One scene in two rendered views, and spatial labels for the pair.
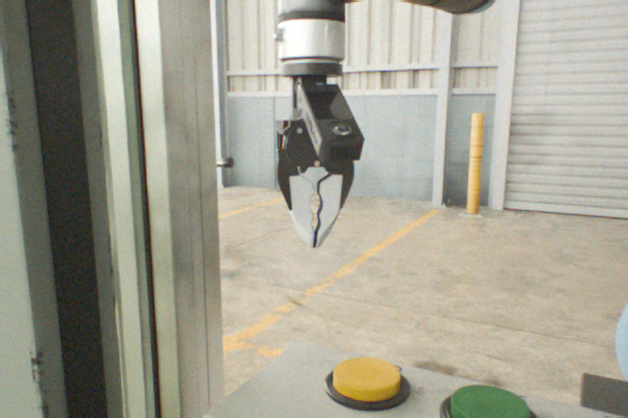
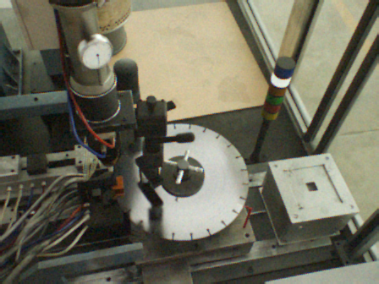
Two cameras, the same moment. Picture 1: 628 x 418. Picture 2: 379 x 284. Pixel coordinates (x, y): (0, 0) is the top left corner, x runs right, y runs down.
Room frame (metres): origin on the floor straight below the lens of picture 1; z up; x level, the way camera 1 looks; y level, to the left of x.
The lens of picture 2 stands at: (0.21, -0.53, 1.80)
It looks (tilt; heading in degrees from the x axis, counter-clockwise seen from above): 53 degrees down; 135
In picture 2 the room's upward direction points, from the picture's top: 6 degrees clockwise
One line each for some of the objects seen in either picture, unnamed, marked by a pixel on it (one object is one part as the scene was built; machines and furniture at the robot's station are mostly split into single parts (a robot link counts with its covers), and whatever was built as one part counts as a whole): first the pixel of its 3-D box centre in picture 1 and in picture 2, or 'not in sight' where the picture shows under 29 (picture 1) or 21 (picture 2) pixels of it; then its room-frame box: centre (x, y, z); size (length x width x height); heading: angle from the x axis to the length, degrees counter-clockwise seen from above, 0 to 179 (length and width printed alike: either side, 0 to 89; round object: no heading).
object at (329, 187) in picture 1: (323, 207); not in sight; (0.63, -0.02, 0.94); 0.06 x 0.03 x 0.09; 11
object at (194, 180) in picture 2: not in sight; (182, 173); (-0.17, -0.18, 0.96); 0.11 x 0.11 x 0.03
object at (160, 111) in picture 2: not in sight; (152, 133); (-0.18, -0.26, 1.17); 0.06 x 0.05 x 0.20; 53
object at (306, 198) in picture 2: not in sight; (304, 199); (0.04, 0.09, 0.82); 0.18 x 0.18 x 0.15; 62
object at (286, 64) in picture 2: not in sight; (284, 67); (-0.17, 0.12, 1.14); 0.05 x 0.04 x 0.03; 152
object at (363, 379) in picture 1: (366, 387); not in sight; (0.29, -0.03, 0.90); 0.04 x 0.04 x 0.02
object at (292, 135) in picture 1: (310, 119); not in sight; (0.63, 0.00, 1.05); 0.09 x 0.08 x 0.12; 11
